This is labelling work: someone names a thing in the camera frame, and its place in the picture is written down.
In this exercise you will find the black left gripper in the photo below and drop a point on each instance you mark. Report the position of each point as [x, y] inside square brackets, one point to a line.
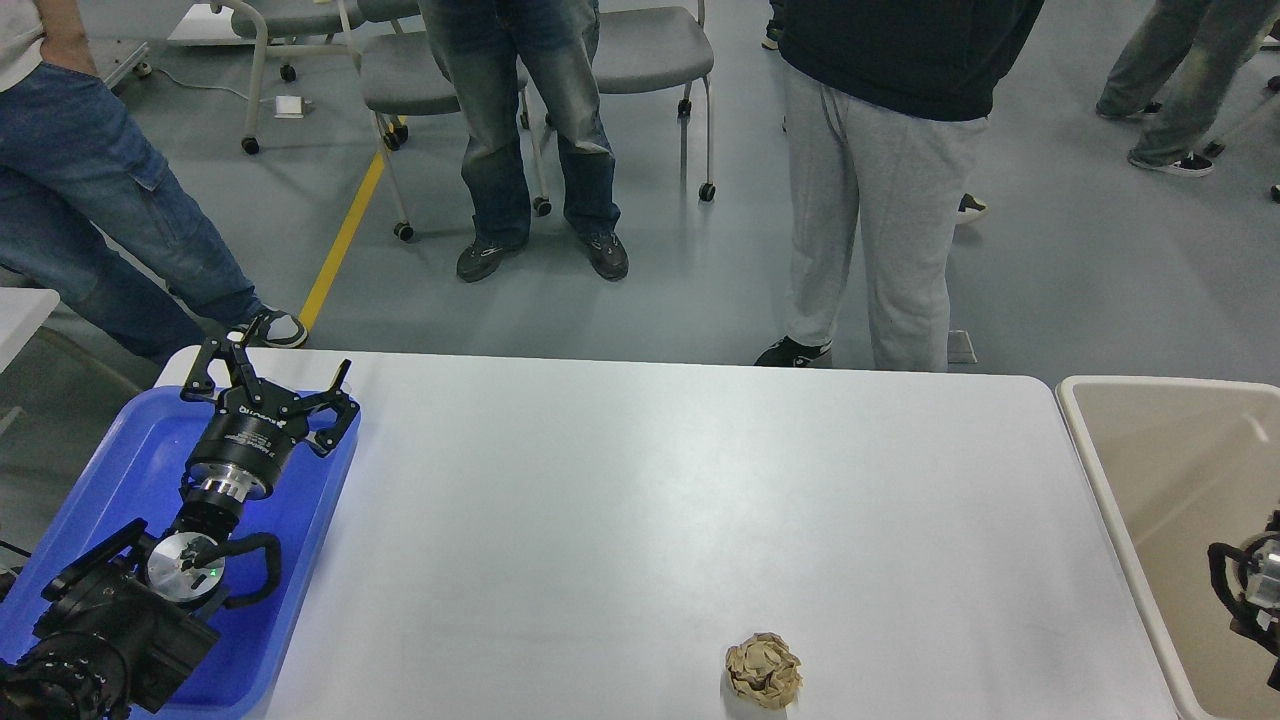
[246, 437]

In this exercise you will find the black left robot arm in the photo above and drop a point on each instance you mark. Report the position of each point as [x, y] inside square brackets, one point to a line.
[170, 581]

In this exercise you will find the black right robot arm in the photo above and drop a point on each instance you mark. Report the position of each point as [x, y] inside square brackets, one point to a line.
[1246, 580]

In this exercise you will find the blue plastic tray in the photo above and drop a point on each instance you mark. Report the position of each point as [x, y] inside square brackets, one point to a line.
[135, 473]

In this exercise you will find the white side table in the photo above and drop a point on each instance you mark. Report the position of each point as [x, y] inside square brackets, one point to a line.
[23, 311]

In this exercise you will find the person in blue jeans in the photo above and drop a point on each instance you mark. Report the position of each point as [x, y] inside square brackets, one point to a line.
[91, 210]

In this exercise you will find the white power adapter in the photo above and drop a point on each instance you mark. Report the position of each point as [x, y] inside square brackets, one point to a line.
[289, 107]

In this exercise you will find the grey chair middle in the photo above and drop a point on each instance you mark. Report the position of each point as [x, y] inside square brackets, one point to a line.
[399, 76]

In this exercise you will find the grey chair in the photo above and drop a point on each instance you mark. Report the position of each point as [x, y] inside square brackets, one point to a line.
[651, 49]
[399, 76]
[286, 29]

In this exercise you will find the grey chair left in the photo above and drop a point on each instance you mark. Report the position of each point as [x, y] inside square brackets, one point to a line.
[286, 29]

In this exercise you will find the grey chair right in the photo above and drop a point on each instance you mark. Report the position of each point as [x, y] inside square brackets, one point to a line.
[651, 49]

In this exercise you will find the crumpled brown paper ball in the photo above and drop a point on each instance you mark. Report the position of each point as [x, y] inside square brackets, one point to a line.
[764, 670]

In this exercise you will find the person in grey sweatpants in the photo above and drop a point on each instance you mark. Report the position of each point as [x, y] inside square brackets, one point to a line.
[885, 104]

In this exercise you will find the person in black shoes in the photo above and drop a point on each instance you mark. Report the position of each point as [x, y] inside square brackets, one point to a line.
[970, 209]

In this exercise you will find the beige plastic bin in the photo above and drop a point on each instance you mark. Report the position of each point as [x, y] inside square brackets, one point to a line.
[1177, 464]

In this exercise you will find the person in olive trousers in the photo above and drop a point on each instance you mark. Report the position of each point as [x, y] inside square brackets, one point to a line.
[1174, 74]

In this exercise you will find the white chair base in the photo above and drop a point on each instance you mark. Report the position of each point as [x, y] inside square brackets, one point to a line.
[1267, 107]

